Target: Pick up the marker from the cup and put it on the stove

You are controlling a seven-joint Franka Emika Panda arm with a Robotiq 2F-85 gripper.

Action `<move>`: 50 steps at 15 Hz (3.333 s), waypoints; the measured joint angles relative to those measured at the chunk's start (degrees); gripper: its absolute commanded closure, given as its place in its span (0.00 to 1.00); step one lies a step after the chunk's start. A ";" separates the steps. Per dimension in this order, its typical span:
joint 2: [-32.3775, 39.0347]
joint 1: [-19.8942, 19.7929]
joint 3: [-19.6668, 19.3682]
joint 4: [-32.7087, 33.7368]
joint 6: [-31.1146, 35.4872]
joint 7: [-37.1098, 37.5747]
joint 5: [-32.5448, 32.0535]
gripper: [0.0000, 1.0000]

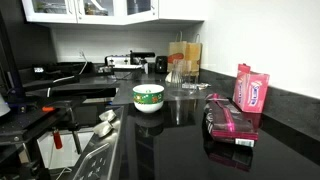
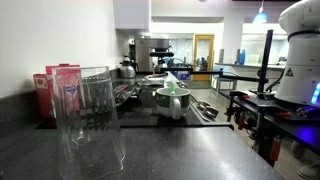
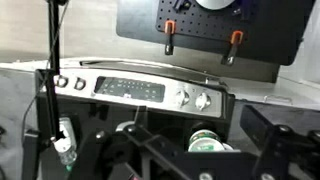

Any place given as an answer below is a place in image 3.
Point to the black camera stand pole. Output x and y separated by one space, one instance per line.
53 66

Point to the black perforated pegboard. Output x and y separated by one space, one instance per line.
200 23

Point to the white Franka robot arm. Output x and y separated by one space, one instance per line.
214 3

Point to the orange and black clamp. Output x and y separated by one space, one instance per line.
234 45
169 35

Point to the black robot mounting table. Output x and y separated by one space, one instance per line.
280 36

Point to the silver stove knob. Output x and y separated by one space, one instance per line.
182 97
202 101
61 81
80 83

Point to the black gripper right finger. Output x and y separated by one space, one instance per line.
283 150

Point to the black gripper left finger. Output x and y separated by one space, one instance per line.
133 153

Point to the white and green mug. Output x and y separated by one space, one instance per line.
203 141

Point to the small clear plastic bottle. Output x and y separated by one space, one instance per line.
66 151

